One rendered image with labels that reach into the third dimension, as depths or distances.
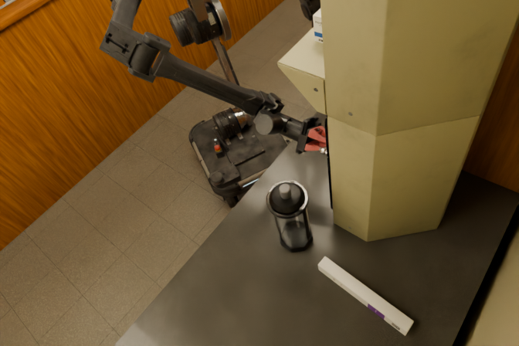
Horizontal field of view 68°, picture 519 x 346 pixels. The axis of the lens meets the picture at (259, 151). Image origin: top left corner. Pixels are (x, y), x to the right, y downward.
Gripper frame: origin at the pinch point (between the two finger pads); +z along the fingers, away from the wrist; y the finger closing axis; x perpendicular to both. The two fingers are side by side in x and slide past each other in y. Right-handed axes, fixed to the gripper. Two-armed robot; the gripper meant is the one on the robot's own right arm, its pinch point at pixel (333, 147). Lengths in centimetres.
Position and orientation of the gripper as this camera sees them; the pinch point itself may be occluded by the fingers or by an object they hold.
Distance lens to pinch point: 106.2
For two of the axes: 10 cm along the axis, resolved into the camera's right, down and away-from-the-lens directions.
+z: 7.8, 4.0, -4.9
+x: 6.0, -2.3, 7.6
